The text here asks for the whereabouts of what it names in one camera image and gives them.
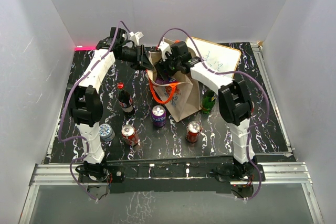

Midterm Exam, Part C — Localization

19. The red can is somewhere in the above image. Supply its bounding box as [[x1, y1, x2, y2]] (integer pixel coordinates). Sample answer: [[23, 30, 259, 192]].
[[121, 124, 139, 146], [185, 121, 202, 143]]

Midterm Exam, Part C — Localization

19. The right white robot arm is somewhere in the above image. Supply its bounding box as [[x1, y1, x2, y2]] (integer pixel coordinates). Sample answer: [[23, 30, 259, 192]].
[[147, 40, 255, 180]]

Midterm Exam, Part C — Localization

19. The aluminium frame rail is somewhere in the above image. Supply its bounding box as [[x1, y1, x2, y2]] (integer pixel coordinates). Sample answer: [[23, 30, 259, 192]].
[[20, 161, 324, 223]]

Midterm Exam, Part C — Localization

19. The small whiteboard wooden frame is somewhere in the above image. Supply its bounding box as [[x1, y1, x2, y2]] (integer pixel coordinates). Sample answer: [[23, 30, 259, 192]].
[[186, 37, 241, 83]]

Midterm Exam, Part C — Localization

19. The green glass bottle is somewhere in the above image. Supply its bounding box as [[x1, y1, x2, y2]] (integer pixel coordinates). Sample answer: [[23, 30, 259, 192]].
[[201, 90, 216, 113]]

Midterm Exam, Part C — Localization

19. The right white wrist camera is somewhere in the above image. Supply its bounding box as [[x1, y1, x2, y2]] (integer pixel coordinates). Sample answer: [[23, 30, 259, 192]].
[[158, 39, 173, 61]]

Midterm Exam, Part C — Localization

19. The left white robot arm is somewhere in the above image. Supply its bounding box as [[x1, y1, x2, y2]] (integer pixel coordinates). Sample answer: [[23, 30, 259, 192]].
[[66, 27, 154, 182]]

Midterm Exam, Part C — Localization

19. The purple can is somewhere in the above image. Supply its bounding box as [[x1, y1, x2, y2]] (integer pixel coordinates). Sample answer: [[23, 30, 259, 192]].
[[155, 77, 178, 85], [152, 105, 166, 127]]

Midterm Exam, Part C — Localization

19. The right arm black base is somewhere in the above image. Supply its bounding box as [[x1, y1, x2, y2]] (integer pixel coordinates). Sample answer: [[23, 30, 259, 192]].
[[210, 162, 266, 186]]

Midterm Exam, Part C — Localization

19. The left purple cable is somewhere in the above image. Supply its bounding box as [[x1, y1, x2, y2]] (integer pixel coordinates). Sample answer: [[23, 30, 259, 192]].
[[57, 20, 134, 204]]

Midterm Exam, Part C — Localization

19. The purple cable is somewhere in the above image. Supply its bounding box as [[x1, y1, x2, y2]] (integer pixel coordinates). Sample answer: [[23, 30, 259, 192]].
[[57, 20, 134, 204], [157, 27, 271, 201]]

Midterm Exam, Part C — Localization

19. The red can front left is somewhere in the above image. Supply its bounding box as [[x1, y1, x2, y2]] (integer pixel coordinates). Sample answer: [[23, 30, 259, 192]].
[[121, 124, 139, 146]]

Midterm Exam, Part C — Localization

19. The cola glass bottle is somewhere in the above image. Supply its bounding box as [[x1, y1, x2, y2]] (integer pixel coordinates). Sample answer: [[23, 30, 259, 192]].
[[117, 82, 135, 116]]

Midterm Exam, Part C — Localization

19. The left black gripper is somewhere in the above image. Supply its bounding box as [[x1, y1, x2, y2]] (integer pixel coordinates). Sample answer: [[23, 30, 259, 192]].
[[118, 45, 155, 72]]

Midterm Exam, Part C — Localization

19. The beige canvas tote bag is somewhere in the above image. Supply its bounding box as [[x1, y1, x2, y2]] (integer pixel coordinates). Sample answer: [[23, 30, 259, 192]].
[[146, 41, 201, 122]]

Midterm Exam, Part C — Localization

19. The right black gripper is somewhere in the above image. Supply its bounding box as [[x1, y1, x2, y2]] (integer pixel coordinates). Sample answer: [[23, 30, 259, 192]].
[[154, 49, 181, 81]]

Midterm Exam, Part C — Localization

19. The pink tape strip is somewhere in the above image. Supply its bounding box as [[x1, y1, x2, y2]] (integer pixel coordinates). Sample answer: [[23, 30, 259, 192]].
[[74, 46, 96, 51]]

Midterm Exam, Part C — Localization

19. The blue white tin can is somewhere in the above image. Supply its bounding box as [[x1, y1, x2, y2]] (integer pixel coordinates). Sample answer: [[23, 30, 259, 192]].
[[99, 123, 115, 142]]

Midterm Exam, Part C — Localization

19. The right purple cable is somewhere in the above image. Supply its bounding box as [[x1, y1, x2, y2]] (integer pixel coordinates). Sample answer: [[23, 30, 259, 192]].
[[157, 27, 271, 201]]

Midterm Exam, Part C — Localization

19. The red can front centre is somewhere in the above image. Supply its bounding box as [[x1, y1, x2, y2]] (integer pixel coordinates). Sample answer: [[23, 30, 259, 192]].
[[185, 121, 202, 143]]

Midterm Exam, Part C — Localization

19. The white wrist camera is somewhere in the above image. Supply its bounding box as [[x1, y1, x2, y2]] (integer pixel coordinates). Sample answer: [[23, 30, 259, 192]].
[[158, 39, 173, 61], [128, 31, 144, 46]]

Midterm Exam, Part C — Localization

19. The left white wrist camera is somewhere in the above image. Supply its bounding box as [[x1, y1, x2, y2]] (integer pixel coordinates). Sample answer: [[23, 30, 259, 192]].
[[128, 31, 144, 46]]

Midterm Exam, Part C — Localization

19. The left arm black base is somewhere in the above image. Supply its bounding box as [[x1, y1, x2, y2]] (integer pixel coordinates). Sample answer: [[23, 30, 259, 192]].
[[75, 162, 125, 184]]

